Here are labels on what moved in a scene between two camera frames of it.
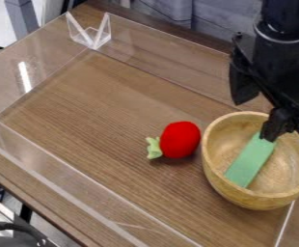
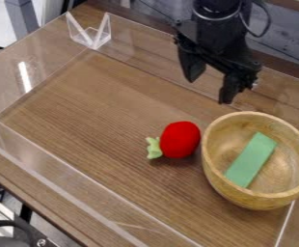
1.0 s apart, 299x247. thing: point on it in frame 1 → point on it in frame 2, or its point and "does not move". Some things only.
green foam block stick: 248,159 does not move
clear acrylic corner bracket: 88,37 does not move
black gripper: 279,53 → 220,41
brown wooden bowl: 284,175 does not move
